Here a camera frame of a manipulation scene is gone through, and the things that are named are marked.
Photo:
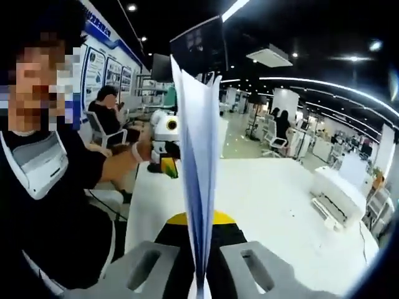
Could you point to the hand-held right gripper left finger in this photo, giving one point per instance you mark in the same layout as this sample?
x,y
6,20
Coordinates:
x,y
124,274

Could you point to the orange potted plant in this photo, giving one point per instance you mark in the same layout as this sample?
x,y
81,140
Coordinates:
x,y
378,179

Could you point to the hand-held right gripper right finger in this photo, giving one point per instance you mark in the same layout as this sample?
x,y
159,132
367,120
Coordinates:
x,y
268,274

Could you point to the person's black clothing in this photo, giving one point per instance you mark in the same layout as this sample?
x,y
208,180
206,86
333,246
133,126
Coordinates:
x,y
62,224

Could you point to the person's left hand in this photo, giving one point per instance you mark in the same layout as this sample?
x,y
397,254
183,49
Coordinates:
x,y
146,152

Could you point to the green board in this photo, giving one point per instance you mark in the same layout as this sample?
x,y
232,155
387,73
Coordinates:
x,y
172,96

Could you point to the white office chair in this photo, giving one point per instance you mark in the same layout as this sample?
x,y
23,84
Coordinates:
x,y
91,123
279,143

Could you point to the white chest device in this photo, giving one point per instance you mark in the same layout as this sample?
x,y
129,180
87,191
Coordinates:
x,y
40,165

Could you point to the dark computer monitor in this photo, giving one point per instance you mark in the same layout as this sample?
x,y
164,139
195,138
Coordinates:
x,y
161,67

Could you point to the large dark screen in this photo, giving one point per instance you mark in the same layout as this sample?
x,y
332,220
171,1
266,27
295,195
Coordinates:
x,y
202,43

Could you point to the long ceiling light strip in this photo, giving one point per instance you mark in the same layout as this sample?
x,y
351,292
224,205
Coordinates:
x,y
327,85
235,11

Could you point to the white printer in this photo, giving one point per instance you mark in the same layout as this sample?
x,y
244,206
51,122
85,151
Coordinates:
x,y
338,193

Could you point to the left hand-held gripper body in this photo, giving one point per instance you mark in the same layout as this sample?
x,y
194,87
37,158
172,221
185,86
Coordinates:
x,y
162,130

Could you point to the ceiling air conditioner unit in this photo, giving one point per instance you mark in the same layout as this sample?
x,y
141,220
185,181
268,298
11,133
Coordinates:
x,y
269,55

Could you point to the stack of white printing papers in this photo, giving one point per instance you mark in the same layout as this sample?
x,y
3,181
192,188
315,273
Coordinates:
x,y
199,155

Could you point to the metal shelving rack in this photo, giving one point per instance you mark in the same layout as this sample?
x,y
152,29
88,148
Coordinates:
x,y
149,90

